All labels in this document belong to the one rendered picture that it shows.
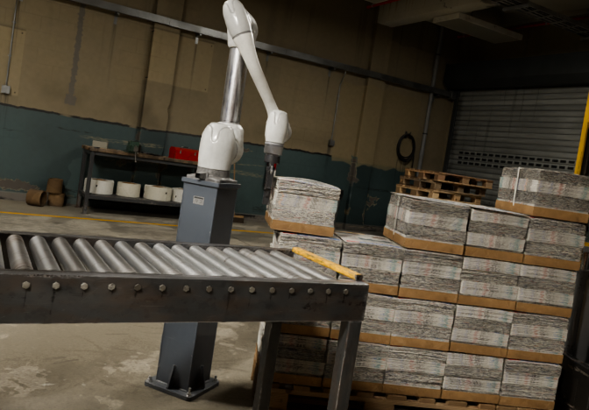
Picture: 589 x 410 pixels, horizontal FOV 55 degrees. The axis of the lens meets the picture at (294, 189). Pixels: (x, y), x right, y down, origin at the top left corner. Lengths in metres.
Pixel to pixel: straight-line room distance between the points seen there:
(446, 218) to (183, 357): 1.38
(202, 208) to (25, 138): 6.32
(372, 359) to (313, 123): 7.74
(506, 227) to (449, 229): 0.28
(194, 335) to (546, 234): 1.72
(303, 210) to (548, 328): 1.32
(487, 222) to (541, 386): 0.85
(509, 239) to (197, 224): 1.46
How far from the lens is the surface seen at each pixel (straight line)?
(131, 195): 8.48
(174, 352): 2.83
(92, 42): 8.96
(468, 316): 2.87
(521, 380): 3.09
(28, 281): 1.48
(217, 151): 2.64
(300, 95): 10.07
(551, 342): 3.10
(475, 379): 2.98
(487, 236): 2.82
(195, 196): 2.67
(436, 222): 2.72
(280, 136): 2.66
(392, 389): 2.85
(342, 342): 1.89
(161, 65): 9.06
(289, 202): 2.55
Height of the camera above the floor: 1.16
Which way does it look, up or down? 3 degrees down
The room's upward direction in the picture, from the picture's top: 9 degrees clockwise
